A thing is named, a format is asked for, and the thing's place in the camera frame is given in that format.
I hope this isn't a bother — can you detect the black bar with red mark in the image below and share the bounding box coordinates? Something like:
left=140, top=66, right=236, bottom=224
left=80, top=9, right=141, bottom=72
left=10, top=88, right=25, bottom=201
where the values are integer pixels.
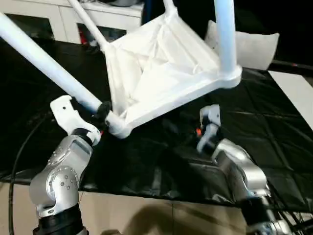
left=271, top=61, right=313, bottom=71

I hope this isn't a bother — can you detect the white flat panel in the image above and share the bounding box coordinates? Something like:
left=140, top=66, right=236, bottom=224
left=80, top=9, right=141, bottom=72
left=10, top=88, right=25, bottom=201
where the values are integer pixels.
left=268, top=70, right=313, bottom=112

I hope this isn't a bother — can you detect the black quilted mat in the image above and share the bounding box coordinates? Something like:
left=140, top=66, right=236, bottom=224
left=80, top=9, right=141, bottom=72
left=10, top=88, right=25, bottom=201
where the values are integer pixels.
left=0, top=38, right=313, bottom=211

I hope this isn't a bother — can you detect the grey helmet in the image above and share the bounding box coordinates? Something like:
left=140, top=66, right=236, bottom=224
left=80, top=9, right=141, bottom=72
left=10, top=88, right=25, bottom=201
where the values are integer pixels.
left=97, top=0, right=142, bottom=7

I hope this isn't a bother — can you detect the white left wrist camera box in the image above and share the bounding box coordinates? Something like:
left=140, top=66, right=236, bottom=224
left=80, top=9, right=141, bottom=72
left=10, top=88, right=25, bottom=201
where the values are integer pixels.
left=50, top=95, right=102, bottom=145

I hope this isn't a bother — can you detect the white plastic table top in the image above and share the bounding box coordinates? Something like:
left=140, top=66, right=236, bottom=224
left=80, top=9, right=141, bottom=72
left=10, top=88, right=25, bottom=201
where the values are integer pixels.
left=101, top=12, right=243, bottom=140

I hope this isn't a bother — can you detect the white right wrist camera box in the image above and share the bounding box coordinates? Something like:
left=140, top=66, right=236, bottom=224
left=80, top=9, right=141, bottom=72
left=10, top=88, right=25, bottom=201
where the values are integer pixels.
left=197, top=104, right=222, bottom=154

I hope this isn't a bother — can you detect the white sideboard with glass doors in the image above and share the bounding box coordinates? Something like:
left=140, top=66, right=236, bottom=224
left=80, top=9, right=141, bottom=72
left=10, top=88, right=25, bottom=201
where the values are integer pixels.
left=0, top=0, right=145, bottom=46

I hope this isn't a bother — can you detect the grey cushion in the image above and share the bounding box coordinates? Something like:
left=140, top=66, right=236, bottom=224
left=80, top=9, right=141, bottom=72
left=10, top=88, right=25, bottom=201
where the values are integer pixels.
left=204, top=20, right=280, bottom=71

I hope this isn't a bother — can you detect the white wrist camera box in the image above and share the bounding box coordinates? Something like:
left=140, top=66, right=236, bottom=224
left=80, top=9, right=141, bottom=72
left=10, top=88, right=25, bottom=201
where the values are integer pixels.
left=197, top=104, right=222, bottom=154
left=50, top=95, right=102, bottom=145

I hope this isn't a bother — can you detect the black cabinet with gold label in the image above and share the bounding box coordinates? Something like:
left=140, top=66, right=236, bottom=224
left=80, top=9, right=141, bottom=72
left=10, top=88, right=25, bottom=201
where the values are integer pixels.
left=141, top=0, right=221, bottom=37

